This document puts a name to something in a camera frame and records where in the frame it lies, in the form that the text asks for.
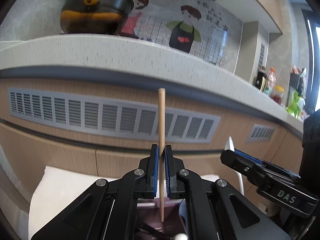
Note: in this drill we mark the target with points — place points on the steel spoon white knob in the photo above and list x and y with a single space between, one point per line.
180 236

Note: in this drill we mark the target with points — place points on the wooden cabinet front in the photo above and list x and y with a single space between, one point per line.
30 147

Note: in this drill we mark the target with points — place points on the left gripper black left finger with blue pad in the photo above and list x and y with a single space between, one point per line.
106 210

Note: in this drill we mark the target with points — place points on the orange drink bottle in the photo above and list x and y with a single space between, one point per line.
270 81

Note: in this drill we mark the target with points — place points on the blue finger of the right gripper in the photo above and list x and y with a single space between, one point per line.
248 157

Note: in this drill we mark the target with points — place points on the wooden chopstick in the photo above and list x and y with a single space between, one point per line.
161 142

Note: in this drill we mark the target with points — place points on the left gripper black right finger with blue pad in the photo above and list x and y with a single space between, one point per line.
216 210

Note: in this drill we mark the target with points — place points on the cream table cloth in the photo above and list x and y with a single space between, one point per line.
56 190

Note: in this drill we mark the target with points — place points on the dark soy sauce bottle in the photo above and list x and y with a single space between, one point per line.
261 79

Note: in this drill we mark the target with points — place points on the small grey vent grille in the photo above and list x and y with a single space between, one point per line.
260 133

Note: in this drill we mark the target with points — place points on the large grey vent grille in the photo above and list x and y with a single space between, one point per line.
109 117

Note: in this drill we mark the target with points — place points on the speckled countertop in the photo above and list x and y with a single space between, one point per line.
138 64

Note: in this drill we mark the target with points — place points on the yellow lid jar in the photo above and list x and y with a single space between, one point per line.
277 94

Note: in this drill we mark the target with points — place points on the cartoon wall sticker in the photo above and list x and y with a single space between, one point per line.
192 26

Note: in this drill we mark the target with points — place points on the black pot yellow handle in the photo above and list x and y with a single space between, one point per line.
105 17

